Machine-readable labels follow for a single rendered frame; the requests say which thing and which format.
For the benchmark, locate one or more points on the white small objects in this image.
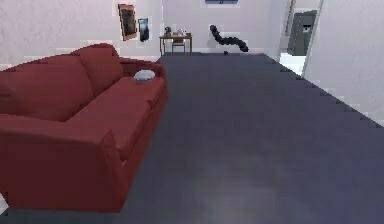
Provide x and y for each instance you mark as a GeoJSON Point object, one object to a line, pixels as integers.
{"type": "Point", "coordinates": [180, 32]}

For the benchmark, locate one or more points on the small dark framed picture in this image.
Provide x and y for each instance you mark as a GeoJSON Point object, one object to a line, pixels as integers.
{"type": "Point", "coordinates": [143, 29]}

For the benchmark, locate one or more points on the dark round object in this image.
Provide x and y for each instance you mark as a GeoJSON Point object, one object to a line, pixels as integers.
{"type": "Point", "coordinates": [167, 30]}

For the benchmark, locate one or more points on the grey fridge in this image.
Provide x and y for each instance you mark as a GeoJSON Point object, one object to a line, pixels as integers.
{"type": "Point", "coordinates": [301, 33]}

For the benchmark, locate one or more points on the blue window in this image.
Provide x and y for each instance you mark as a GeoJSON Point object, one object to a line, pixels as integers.
{"type": "Point", "coordinates": [221, 1]}

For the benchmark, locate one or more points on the black lounge chair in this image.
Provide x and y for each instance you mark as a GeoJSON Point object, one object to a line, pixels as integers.
{"type": "Point", "coordinates": [229, 40]}

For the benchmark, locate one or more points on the red sofa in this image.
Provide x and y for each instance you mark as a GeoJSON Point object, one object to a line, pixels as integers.
{"type": "Point", "coordinates": [83, 133]}

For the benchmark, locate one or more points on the grey round dish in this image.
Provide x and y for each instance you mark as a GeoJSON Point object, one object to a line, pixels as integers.
{"type": "Point", "coordinates": [144, 75]}

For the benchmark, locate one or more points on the brown framed picture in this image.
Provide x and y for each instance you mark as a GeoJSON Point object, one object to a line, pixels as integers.
{"type": "Point", "coordinates": [127, 22]}

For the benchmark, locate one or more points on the brown wooden side table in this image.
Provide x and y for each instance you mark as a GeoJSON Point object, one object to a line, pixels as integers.
{"type": "Point", "coordinates": [175, 39]}

